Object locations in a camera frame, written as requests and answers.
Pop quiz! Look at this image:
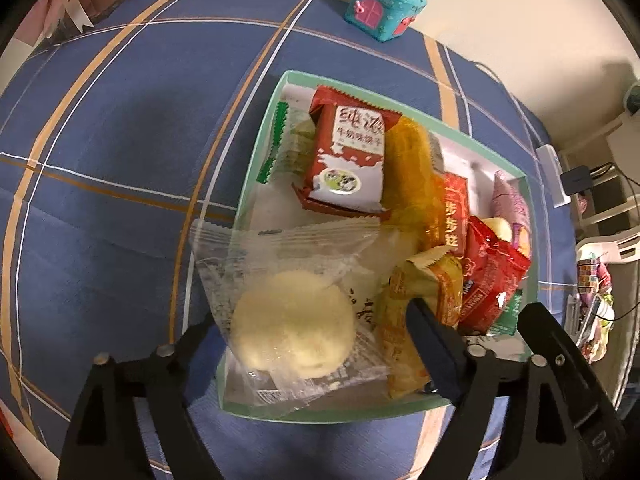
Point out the white tray with teal rim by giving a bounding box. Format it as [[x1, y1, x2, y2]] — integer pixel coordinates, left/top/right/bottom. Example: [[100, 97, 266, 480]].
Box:
[[216, 70, 542, 422]]

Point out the red and white biscuit packet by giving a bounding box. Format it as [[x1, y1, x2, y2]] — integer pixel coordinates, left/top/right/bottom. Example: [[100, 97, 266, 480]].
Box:
[[291, 85, 401, 218]]

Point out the clear-wrapped rice dumpling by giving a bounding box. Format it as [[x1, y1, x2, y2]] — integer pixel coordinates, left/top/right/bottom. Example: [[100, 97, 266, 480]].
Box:
[[256, 101, 318, 186]]

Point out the white power strip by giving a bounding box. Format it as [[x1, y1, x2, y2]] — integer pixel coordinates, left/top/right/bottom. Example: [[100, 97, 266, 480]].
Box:
[[535, 144, 571, 208]]

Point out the yellow roll cake packet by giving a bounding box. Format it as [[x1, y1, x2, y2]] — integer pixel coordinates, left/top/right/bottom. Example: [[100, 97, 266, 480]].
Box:
[[375, 245, 466, 401]]

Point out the large red gold-print packet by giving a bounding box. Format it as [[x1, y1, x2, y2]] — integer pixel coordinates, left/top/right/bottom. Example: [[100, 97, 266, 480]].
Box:
[[440, 172, 471, 251]]

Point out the blue plaid tablecloth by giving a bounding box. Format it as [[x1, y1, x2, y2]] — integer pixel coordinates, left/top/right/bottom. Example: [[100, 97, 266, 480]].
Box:
[[0, 0, 576, 480]]

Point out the small black box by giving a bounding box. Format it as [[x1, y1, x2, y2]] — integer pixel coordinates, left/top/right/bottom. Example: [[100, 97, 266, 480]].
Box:
[[561, 165, 594, 194]]

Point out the white shelf unit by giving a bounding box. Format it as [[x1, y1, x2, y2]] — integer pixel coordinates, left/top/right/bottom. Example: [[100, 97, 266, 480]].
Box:
[[575, 77, 640, 241]]

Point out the teal house-shaped tin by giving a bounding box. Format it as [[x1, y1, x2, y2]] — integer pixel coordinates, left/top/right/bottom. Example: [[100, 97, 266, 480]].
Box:
[[344, 0, 427, 43]]

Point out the large clear-wrapped white bun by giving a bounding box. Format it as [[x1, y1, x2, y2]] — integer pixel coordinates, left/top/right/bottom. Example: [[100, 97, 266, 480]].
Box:
[[189, 219, 396, 406]]

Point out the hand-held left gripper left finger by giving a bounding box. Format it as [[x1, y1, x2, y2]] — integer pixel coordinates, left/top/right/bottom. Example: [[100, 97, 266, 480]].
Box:
[[57, 310, 231, 480]]

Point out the colourful toy clutter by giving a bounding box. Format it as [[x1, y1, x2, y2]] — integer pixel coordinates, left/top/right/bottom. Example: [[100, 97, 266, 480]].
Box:
[[575, 255, 617, 363]]

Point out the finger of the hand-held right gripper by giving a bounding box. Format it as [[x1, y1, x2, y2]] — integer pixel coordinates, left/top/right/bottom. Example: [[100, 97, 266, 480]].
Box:
[[516, 301, 590, 397]]

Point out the small red snack packet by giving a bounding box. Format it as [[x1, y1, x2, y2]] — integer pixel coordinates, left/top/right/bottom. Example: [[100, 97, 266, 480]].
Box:
[[457, 216, 532, 333]]

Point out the thin cable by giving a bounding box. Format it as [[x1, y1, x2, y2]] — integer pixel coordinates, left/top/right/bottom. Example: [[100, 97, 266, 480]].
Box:
[[472, 61, 506, 86]]

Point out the clear yellow cake packet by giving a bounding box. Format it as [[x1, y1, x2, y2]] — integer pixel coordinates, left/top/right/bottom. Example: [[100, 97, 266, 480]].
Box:
[[382, 115, 446, 251]]

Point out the pink roll cake packet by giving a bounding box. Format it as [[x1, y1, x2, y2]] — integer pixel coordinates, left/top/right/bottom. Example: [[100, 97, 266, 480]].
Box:
[[492, 170, 532, 256]]

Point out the dark green snack packet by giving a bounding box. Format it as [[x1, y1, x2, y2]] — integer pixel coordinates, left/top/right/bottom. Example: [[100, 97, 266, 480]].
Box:
[[487, 285, 528, 337]]

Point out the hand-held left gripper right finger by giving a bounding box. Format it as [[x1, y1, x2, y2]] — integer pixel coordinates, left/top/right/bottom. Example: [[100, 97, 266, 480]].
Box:
[[405, 299, 583, 480]]

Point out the white plastic basket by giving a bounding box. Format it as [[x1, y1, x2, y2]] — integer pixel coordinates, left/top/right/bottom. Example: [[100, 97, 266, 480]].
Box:
[[575, 232, 640, 411]]

